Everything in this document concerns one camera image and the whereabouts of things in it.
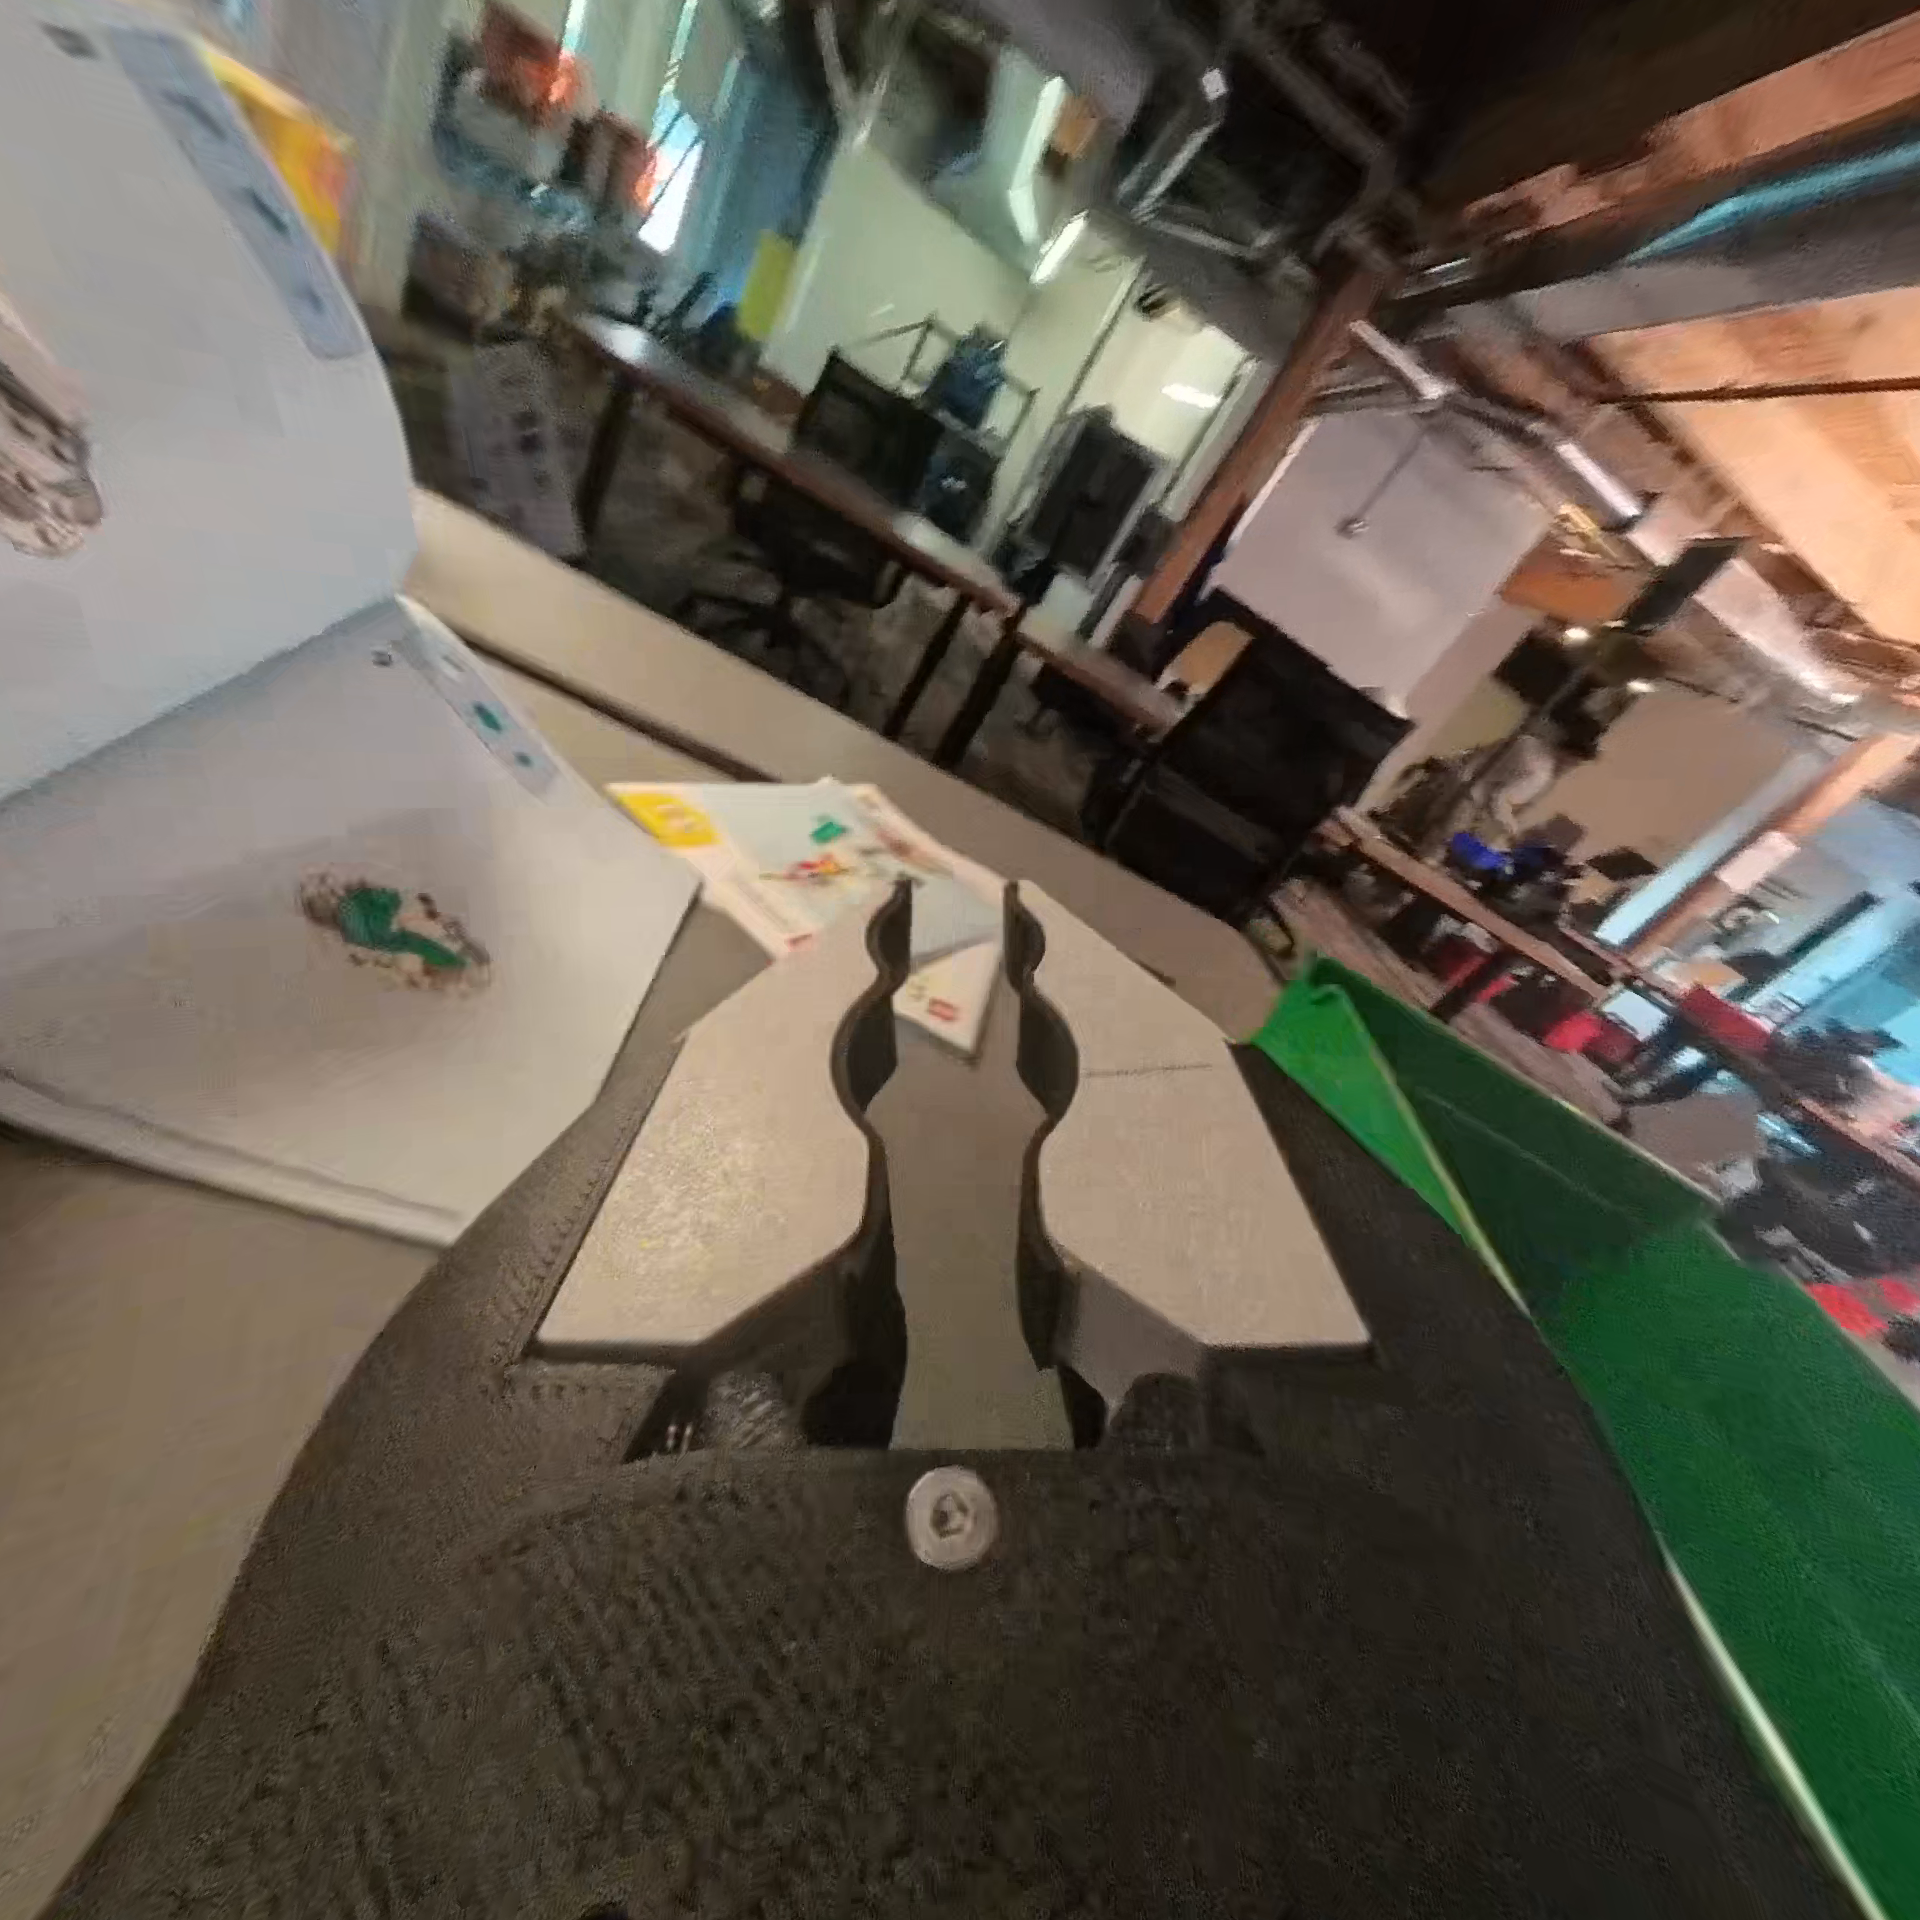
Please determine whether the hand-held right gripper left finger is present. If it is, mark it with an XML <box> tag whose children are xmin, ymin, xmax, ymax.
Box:
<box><xmin>536</xmin><ymin>881</ymin><xmax>915</xmax><ymax>1360</ymax></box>

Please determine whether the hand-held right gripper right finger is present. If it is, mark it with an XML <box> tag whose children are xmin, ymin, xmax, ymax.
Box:
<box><xmin>1002</xmin><ymin>881</ymin><xmax>1375</xmax><ymax>1372</ymax></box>

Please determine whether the small white instruction leaflet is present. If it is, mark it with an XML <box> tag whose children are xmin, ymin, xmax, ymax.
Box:
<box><xmin>607</xmin><ymin>778</ymin><xmax>1002</xmax><ymax>1058</ymax></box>

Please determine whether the black cabinet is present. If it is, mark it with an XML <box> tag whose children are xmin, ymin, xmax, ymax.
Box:
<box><xmin>1088</xmin><ymin>586</ymin><xmax>1416</xmax><ymax>916</ymax></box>

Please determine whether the long table with clutter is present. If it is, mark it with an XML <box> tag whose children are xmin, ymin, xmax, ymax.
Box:
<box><xmin>1321</xmin><ymin>810</ymin><xmax>1920</xmax><ymax>1201</ymax></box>

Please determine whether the green tray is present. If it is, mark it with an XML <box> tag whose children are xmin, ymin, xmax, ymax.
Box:
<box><xmin>1253</xmin><ymin>958</ymin><xmax>1920</xmax><ymax>1920</ymax></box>

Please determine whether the black office chair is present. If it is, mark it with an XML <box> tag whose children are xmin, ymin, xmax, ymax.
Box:
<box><xmin>681</xmin><ymin>465</ymin><xmax>902</xmax><ymax>647</ymax></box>

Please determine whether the open white instruction booklet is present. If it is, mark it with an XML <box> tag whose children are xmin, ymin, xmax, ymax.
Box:
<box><xmin>0</xmin><ymin>0</ymin><xmax>703</xmax><ymax>1248</ymax></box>

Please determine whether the long dark wooden table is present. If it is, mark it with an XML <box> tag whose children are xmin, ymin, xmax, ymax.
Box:
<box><xmin>560</xmin><ymin>308</ymin><xmax>1202</xmax><ymax>767</ymax></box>

